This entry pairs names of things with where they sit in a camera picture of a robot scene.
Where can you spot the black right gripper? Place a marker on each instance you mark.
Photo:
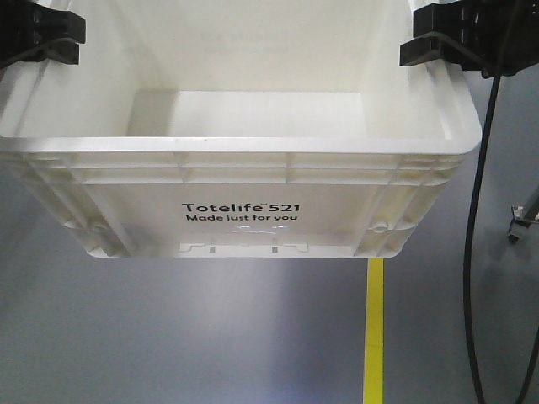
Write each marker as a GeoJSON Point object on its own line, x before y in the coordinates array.
{"type": "Point", "coordinates": [489, 30]}

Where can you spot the white plastic tote crate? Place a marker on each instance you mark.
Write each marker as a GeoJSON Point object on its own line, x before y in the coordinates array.
{"type": "Point", "coordinates": [256, 129]}

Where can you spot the metal stand caster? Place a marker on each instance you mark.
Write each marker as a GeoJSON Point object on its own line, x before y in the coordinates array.
{"type": "Point", "coordinates": [523, 216]}

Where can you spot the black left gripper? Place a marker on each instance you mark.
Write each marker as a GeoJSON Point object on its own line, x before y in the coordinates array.
{"type": "Point", "coordinates": [28, 30]}

